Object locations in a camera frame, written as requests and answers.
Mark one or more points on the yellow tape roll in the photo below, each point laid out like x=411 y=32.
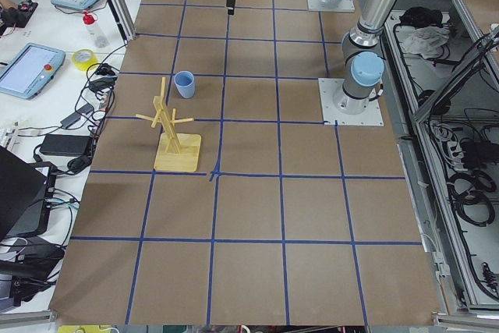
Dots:
x=84 y=59

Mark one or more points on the wooden cup rack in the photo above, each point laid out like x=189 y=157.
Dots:
x=176 y=152

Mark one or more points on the light blue plastic cup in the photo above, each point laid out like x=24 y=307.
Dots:
x=185 y=84

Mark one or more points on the red capped bottle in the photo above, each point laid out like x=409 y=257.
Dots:
x=94 y=30

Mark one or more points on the black power adapter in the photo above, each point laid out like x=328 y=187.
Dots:
x=64 y=145

